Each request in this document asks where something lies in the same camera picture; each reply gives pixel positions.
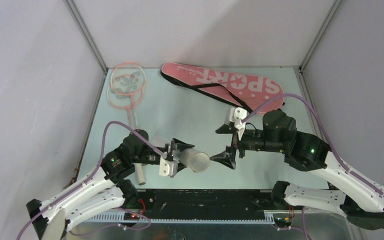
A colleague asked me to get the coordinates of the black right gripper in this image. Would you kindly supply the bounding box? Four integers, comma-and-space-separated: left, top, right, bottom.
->
209, 122, 286, 169

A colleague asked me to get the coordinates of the white shuttlecock tube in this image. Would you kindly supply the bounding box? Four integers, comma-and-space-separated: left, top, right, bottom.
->
179, 148, 211, 173

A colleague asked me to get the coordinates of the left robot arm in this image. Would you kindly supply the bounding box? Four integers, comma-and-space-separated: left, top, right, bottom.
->
26, 129, 195, 240

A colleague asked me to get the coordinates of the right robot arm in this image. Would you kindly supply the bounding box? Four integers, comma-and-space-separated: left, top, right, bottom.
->
211, 107, 384, 231

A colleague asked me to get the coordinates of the pink sport racket bag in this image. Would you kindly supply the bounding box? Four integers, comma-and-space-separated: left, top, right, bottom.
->
160, 62, 284, 115

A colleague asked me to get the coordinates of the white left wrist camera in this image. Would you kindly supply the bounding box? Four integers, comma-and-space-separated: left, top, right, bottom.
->
158, 151, 179, 178

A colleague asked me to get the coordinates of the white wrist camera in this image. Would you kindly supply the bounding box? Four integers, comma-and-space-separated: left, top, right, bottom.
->
225, 107, 248, 141
158, 151, 179, 178

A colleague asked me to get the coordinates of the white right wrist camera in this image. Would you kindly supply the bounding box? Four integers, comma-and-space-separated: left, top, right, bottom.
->
225, 107, 248, 141

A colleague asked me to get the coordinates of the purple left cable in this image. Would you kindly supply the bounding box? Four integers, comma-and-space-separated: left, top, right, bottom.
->
15, 120, 166, 240

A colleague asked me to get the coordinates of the purple cable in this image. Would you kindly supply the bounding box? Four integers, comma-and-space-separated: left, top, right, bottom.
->
241, 93, 384, 233
15, 120, 166, 240

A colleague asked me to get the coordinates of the aluminium front frame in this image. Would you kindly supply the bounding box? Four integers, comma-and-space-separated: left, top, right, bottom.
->
56, 188, 355, 240

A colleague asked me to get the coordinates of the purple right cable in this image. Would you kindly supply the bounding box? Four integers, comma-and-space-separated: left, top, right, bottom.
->
241, 93, 384, 233

